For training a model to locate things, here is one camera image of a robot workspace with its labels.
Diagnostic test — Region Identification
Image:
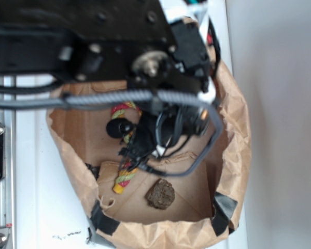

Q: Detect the multicolour rope ring toy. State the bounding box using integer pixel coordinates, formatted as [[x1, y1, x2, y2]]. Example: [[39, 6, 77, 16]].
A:
[[110, 101, 143, 195]]

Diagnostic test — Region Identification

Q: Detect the grey braided cable sleeve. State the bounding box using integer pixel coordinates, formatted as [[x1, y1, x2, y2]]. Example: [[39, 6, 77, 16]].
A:
[[0, 89, 223, 178]]

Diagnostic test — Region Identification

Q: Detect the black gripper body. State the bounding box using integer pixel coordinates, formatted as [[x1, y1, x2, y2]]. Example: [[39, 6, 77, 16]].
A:
[[106, 101, 210, 166]]

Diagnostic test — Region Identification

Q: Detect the aluminium frame rail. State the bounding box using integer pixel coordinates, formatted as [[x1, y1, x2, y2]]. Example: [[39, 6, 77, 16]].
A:
[[0, 75, 18, 249]]

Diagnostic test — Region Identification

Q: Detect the brown rock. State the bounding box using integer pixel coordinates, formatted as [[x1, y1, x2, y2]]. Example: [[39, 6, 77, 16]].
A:
[[146, 178, 175, 210]]

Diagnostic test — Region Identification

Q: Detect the brown paper bag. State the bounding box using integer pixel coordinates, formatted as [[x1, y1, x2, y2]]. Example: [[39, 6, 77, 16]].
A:
[[46, 15, 252, 249]]

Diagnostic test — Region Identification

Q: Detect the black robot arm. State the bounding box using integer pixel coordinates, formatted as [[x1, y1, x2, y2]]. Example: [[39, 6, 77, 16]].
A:
[[0, 1, 221, 167]]

